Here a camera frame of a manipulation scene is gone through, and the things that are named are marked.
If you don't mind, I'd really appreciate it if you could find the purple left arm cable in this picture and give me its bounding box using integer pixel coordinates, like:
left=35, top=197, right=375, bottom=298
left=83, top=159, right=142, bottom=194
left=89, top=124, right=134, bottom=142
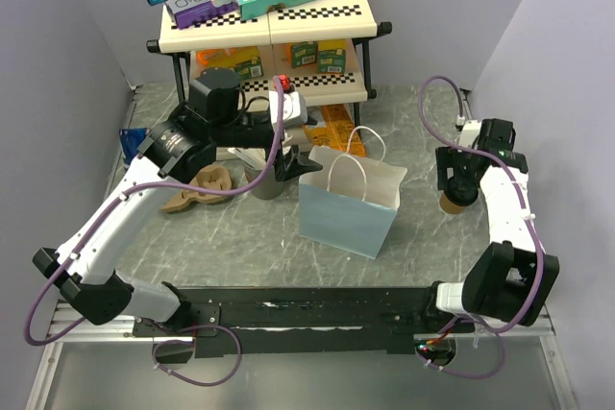
left=23, top=77, right=289, bottom=385

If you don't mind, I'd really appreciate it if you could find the orange snack bag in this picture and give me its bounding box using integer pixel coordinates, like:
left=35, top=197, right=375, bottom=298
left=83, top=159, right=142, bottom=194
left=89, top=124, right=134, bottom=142
left=303, top=105, right=366, bottom=157

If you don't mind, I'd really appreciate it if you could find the yellow green box right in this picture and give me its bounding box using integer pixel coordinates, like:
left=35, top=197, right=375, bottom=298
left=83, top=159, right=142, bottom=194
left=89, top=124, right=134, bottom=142
left=317, top=38, right=346, bottom=74

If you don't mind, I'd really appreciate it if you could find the cream two-tier shelf rack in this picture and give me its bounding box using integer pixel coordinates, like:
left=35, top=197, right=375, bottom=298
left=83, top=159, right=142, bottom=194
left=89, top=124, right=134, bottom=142
left=146, top=0, right=392, bottom=124

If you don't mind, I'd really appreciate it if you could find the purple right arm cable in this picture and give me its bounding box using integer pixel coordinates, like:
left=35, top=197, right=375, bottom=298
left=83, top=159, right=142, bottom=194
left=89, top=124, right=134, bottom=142
left=417, top=75, right=547, bottom=378

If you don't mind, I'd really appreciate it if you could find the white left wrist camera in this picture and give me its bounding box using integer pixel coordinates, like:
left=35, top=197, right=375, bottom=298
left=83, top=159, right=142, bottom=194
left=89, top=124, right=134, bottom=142
left=268, top=75, right=308, bottom=130

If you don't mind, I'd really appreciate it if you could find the green box right shelf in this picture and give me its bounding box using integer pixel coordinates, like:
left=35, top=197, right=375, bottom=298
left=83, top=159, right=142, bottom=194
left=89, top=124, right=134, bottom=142
left=287, top=41, right=318, bottom=68

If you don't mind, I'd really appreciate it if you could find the wrapped white straws bundle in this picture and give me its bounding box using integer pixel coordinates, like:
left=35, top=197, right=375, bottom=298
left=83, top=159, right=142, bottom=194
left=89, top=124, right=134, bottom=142
left=227, top=148, right=267, bottom=170

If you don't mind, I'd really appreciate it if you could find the blue chips bag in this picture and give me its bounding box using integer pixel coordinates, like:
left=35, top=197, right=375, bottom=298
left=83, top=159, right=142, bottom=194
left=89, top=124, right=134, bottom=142
left=119, top=128, right=149, bottom=169

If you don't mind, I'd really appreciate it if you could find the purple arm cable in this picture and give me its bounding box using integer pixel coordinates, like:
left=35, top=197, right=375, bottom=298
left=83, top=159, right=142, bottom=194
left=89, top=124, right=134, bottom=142
left=417, top=75, right=547, bottom=378
left=23, top=77, right=289, bottom=385

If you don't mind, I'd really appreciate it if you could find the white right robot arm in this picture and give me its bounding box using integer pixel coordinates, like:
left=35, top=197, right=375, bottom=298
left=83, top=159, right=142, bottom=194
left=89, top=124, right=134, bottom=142
left=419, top=117, right=560, bottom=332

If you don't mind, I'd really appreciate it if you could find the brown cardboard cup carrier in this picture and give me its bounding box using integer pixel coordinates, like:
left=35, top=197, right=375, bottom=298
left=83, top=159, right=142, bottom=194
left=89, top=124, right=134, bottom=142
left=160, top=163, right=236, bottom=215

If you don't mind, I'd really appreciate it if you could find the orange box left shelf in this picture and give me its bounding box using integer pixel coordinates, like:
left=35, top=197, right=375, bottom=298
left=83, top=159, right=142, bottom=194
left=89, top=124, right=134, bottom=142
left=196, top=46, right=260, bottom=68

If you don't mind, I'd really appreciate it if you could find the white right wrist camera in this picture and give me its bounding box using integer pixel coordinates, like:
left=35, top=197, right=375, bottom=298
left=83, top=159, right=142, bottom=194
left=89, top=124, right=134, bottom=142
left=455, top=116, right=482, bottom=148

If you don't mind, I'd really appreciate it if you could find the green box behind left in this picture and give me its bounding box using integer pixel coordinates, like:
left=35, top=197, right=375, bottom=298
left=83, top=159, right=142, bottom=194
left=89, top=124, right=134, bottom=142
left=234, top=57, right=263, bottom=81

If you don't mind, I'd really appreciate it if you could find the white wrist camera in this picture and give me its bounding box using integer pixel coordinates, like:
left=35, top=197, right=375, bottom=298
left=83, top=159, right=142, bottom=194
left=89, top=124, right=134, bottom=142
left=268, top=75, right=308, bottom=130
left=455, top=116, right=482, bottom=148

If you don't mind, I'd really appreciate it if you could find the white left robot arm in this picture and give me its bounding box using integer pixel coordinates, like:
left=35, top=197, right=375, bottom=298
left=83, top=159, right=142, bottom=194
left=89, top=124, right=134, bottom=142
left=33, top=68, right=321, bottom=335

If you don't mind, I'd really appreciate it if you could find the purple toothpaste box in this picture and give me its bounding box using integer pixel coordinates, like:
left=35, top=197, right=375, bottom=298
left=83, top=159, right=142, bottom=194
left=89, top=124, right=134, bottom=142
left=164, top=0, right=238, bottom=29

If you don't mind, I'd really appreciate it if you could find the black plastic cup lid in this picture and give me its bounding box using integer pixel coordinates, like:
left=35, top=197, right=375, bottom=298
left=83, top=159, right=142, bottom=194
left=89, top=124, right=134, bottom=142
left=444, top=178, right=479, bottom=207

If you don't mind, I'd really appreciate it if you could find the light blue paper bag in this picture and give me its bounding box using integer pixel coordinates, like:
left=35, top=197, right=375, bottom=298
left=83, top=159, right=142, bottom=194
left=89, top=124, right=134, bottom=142
left=299, top=144, right=407, bottom=259

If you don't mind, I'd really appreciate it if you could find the grey straw holder cup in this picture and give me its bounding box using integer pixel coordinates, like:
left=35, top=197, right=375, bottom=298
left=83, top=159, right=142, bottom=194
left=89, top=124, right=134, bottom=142
left=244, top=164, right=287, bottom=201

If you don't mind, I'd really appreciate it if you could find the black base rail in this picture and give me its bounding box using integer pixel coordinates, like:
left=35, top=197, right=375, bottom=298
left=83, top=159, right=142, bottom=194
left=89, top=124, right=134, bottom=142
left=47, top=284, right=481, bottom=373

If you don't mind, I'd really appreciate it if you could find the brown paper coffee cup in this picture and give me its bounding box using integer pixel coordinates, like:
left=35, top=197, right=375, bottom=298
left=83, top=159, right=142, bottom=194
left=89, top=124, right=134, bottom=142
left=439, top=193, right=465, bottom=215

